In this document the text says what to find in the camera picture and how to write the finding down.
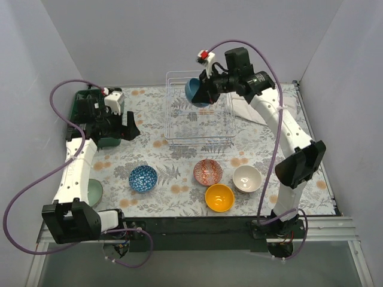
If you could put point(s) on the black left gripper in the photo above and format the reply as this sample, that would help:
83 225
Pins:
123 126

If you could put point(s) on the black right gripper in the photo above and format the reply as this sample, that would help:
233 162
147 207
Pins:
211 86

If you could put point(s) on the solid blue bowl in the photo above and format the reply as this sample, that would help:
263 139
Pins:
191 87

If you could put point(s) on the white wire dish rack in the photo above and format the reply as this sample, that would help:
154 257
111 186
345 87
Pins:
210 129

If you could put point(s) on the yellow bowl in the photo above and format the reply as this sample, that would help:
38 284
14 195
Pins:
219 198

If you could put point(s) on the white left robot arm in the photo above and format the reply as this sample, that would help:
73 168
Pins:
70 217

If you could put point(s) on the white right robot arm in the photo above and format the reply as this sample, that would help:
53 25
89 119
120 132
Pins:
302 154

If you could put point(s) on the white folded cloth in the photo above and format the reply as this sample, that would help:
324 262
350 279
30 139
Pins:
262 110

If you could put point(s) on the blue triangle patterned bowl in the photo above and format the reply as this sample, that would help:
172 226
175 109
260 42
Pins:
143 178

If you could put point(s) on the floral patterned table mat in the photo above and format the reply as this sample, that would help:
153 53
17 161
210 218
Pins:
177 193

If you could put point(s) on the green compartment organizer tray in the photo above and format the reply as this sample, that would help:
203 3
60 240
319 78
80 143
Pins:
95 93

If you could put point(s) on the light green flower bowl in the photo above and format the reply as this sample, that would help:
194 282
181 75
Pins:
95 192

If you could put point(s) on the orange patterned bowl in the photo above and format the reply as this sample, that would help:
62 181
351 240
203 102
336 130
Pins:
207 172

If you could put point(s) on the white bowl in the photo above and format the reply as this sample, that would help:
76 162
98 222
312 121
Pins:
247 179

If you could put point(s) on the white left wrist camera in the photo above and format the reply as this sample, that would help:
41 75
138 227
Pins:
114 99

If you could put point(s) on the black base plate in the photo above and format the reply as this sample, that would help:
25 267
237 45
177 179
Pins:
209 233

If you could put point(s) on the aluminium frame rail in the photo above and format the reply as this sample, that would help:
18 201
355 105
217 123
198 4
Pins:
210 251

